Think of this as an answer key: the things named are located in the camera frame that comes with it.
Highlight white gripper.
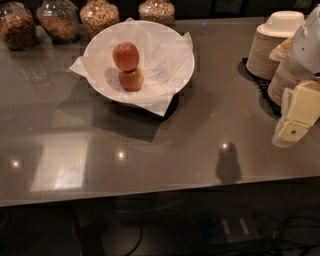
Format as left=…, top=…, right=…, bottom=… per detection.
left=272, top=6, right=320, bottom=148

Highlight red apple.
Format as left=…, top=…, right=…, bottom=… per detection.
left=118, top=68, right=144, bottom=92
left=112, top=42, right=140, bottom=71

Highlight large white bowl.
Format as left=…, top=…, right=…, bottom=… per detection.
left=82, top=20, right=196, bottom=106

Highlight black tray under bowls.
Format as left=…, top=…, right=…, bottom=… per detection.
left=237, top=58, right=281, bottom=120

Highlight front stack paper bowls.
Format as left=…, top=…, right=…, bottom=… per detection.
left=268, top=38, right=300, bottom=106

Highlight stack paper bowls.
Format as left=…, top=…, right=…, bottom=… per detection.
left=268, top=38, right=300, bottom=106
left=246, top=11, right=304, bottom=80

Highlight rear stack paper bowls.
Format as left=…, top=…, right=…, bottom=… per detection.
left=246, top=11, right=304, bottom=80

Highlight white paper liner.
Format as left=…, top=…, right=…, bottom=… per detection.
left=68, top=17, right=194, bottom=117

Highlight glass cereal jar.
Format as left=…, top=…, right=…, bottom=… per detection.
left=36, top=0, right=79, bottom=44
left=80, top=0, right=120, bottom=39
left=138, top=0, right=175, bottom=26
left=0, top=1, right=38, bottom=50

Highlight leftmost glass cereal jar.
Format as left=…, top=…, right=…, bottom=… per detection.
left=0, top=1, right=38, bottom=50

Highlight black cables under table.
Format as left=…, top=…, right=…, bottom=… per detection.
left=186, top=203, right=320, bottom=256

